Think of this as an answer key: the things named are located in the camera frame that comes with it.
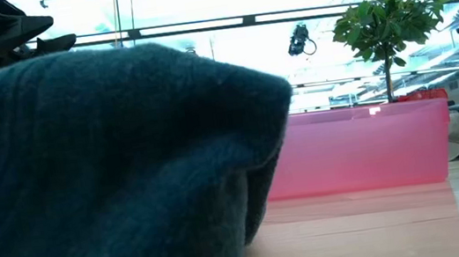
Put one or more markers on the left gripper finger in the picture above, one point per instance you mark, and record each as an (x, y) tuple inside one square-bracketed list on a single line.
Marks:
[(58, 43), (27, 27)]

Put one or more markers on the blue denim cap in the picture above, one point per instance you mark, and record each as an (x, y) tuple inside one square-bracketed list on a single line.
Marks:
[(105, 162)]

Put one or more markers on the black ceiling track light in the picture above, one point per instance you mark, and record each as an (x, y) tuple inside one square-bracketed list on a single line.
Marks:
[(43, 2)]

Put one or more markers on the green leafy potted tree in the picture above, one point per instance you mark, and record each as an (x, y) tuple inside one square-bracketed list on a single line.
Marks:
[(389, 23)]

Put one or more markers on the red crate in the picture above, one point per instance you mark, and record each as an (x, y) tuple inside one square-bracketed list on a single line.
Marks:
[(423, 95)]

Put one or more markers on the pink translucent plastic bin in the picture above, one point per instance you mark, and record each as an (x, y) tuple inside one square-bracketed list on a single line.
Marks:
[(361, 151)]

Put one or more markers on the black overhead camera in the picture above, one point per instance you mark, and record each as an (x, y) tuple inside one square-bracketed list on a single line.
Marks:
[(298, 39)]

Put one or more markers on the black overhead frame beam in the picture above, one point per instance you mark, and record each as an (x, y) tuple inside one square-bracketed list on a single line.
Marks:
[(248, 20)]

